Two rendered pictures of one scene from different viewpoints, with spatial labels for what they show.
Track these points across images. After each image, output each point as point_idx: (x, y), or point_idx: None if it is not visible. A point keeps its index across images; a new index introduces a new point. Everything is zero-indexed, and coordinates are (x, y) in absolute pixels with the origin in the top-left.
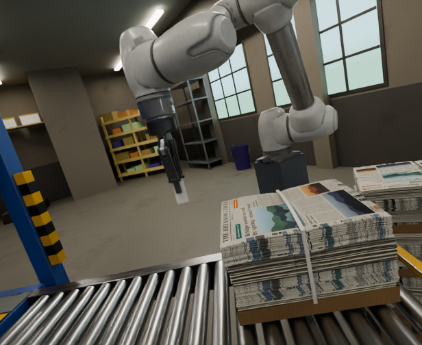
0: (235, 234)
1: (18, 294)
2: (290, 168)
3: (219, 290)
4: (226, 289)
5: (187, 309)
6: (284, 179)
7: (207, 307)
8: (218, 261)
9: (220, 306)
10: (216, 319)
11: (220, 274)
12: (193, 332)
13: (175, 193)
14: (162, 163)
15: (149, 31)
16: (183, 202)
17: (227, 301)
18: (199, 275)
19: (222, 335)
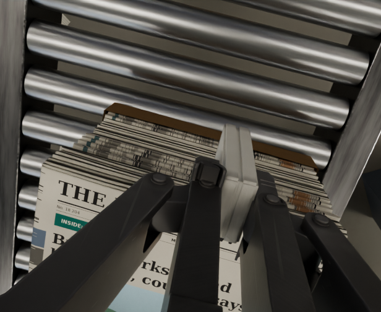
0: (81, 218)
1: None
2: None
3: (229, 89)
4: (234, 103)
5: (231, 2)
6: None
7: (213, 51)
8: (343, 113)
9: (182, 80)
10: (154, 63)
11: (286, 107)
12: (139, 12)
13: (222, 147)
14: (55, 251)
15: None
16: (216, 153)
17: (200, 96)
18: (316, 54)
19: (114, 65)
